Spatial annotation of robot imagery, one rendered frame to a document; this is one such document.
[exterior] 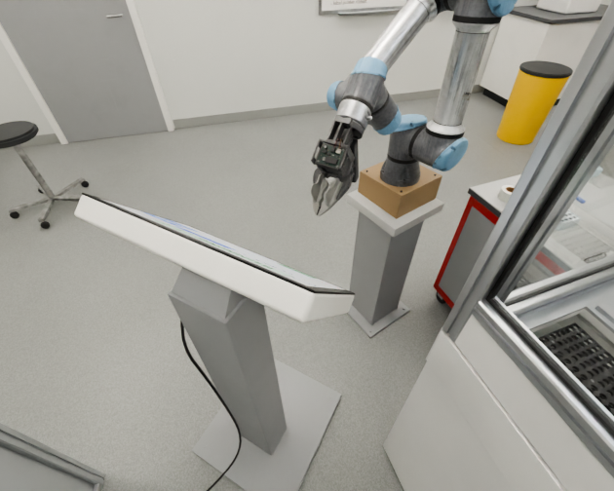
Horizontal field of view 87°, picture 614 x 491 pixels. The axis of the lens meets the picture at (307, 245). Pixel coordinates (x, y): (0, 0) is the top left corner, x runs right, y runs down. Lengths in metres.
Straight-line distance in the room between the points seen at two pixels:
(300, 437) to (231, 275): 1.15
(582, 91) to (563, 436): 0.47
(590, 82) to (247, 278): 0.47
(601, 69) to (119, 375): 1.94
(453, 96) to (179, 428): 1.65
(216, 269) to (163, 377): 1.36
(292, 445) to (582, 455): 1.12
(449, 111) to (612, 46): 0.69
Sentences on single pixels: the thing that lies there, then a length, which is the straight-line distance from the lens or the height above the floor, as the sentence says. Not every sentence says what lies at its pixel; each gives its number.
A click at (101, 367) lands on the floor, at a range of 2.02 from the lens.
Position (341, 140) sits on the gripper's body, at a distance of 0.72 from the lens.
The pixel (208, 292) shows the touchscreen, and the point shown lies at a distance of 0.68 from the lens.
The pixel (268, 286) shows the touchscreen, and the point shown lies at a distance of 0.48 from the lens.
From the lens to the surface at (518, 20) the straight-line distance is 4.76.
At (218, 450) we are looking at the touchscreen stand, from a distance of 1.62.
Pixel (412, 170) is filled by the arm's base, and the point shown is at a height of 0.92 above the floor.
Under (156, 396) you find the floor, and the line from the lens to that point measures 1.82.
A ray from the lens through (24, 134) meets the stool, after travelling 2.92.
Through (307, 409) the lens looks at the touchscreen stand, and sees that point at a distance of 1.61.
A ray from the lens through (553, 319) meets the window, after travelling 0.59.
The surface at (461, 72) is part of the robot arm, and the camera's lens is 1.09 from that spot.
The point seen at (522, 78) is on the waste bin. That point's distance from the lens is 3.77.
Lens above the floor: 1.56
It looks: 44 degrees down
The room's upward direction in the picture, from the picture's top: 1 degrees counter-clockwise
